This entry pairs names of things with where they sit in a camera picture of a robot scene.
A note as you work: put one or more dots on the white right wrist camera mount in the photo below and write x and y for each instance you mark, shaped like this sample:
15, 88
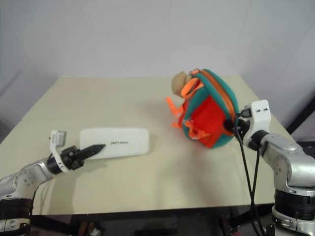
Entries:
260, 111

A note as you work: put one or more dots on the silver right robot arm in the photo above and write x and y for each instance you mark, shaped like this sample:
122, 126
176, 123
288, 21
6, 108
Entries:
288, 157

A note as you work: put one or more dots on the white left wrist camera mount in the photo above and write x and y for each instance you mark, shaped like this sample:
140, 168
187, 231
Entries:
58, 140

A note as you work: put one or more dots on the orange and teal backpack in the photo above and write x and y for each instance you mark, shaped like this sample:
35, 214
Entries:
209, 115

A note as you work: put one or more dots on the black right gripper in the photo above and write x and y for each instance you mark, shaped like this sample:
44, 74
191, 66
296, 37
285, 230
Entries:
243, 129

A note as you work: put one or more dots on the dark table frame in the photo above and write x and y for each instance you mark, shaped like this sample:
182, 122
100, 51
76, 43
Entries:
152, 221

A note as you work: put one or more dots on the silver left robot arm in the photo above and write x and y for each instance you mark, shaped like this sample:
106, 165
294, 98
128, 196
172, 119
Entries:
22, 180

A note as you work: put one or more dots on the black slanted stand leg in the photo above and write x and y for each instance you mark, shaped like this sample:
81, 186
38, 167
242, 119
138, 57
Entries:
301, 114

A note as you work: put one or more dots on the beige plush toy head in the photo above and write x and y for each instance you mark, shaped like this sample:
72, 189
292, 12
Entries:
179, 82

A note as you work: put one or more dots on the white rectangular box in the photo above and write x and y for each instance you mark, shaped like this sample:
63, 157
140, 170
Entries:
118, 141

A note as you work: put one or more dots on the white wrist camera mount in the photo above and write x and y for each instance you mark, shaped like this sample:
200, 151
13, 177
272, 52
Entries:
260, 111
58, 140

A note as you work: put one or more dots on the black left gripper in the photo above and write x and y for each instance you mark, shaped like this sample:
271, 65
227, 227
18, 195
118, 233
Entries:
72, 158

